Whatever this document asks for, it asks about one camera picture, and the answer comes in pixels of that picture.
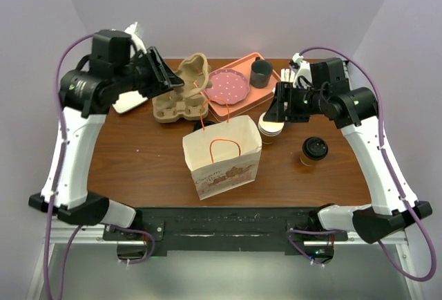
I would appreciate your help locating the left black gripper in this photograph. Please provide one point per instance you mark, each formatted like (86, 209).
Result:
(162, 76)

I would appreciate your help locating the white wrapped stirrer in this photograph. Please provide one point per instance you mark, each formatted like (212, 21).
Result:
(285, 75)

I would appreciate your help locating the black coffee cup lid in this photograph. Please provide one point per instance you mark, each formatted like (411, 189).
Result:
(315, 148)

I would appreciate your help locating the cardboard cup carrier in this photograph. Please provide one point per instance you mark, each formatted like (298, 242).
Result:
(168, 108)
(194, 71)

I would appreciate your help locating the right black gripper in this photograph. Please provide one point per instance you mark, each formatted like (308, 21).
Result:
(285, 91)

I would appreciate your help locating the aluminium frame rail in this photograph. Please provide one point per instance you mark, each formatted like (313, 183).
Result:
(400, 244)

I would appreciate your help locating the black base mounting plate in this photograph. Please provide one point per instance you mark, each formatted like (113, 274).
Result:
(232, 229)

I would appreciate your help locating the single brown paper cup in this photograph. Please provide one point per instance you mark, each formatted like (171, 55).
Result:
(307, 161)

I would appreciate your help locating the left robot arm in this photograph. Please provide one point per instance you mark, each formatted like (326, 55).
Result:
(84, 97)

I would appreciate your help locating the paper bag with orange handles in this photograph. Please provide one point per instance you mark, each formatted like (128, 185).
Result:
(223, 156)

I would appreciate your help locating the stack of paper cups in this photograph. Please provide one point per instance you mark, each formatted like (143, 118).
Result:
(269, 130)

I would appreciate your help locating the white takeout box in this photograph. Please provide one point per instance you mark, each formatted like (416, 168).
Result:
(128, 101)

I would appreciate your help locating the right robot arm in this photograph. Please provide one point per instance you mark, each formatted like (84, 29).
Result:
(344, 107)

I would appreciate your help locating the dark grey mug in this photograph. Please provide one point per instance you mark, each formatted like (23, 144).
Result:
(260, 74)

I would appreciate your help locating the pink dotted plate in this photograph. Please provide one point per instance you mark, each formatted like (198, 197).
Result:
(229, 85)

